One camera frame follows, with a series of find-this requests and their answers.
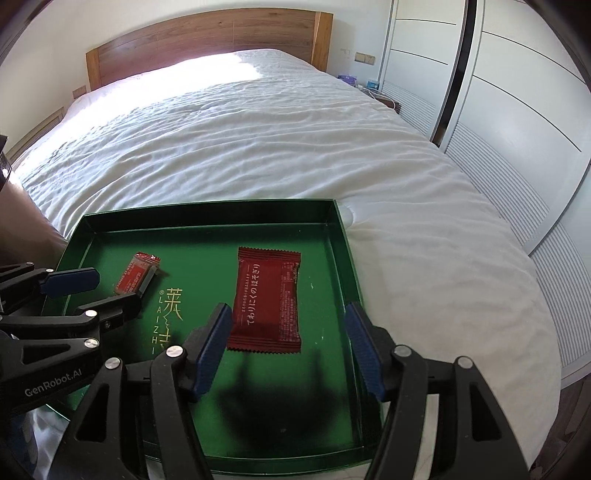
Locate green tray box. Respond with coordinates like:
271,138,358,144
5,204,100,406
44,198,386,476

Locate small red snack packet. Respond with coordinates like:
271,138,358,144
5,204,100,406
113,251,162,296

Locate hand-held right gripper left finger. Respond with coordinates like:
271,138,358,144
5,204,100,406
58,302,234,480

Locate white wardrobe doors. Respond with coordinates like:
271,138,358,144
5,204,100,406
379,0,591,384

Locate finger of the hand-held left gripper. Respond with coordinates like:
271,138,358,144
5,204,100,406
0,292,145,370
0,262,100,308

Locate brown glossy cushion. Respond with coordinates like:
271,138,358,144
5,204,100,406
0,182,68,278

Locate wooden nightstand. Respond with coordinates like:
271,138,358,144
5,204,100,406
369,89,403,114

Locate large dark red snack packet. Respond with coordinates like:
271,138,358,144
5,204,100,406
226,246,303,355

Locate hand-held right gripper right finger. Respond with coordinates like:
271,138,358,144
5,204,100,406
344,302,529,480

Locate white bed cover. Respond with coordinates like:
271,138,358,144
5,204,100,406
9,48,566,480

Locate wooden headboard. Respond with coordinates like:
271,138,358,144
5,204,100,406
85,11,334,93

